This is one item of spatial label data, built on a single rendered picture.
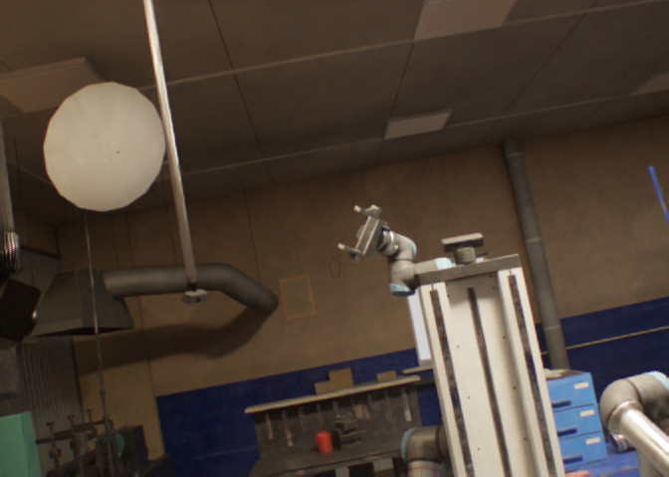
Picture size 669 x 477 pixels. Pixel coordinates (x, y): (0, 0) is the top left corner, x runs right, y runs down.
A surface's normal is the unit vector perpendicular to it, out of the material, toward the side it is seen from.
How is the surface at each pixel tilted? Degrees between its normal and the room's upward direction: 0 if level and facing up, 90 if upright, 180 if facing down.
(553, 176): 90
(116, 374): 90
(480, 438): 90
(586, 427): 90
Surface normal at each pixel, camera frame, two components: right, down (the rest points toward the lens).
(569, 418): 0.00, -0.13
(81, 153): 0.36, 0.33
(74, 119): 0.32, 0.00
